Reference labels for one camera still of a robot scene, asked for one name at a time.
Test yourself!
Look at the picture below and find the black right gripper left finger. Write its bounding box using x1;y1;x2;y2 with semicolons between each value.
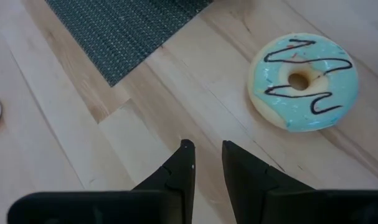
7;139;196;224

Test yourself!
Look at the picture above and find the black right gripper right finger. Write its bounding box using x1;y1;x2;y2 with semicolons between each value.
222;140;378;224

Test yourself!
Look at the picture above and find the large mint donut dark zigzag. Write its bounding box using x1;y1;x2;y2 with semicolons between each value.
247;32;360;133

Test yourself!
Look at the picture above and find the dark grey woven placemat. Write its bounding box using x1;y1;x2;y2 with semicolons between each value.
44;0;214;88

